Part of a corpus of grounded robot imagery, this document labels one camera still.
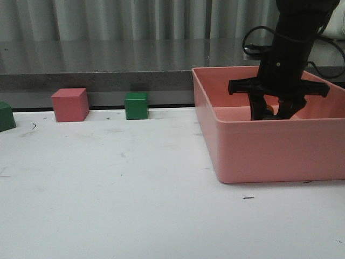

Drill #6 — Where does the grey stone counter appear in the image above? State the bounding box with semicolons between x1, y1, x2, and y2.
0;37;345;110

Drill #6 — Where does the green cube at left edge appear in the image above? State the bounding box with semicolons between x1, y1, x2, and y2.
0;101;16;132

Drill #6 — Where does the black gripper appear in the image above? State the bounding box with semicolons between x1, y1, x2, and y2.
228;37;330;120

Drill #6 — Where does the white appliance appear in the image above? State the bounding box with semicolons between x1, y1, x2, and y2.
322;0;344;40

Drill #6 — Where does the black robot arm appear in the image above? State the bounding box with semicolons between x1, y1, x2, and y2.
228;1;340;120

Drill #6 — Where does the yellow push button switch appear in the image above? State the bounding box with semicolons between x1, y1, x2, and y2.
262;105;276;120

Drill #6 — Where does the black cable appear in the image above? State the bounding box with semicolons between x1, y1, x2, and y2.
241;16;345;80

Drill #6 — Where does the pink plastic bin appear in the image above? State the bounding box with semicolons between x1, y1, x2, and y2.
192;66;344;183

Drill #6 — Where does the pink cube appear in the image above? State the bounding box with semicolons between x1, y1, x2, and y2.
51;88;89;122

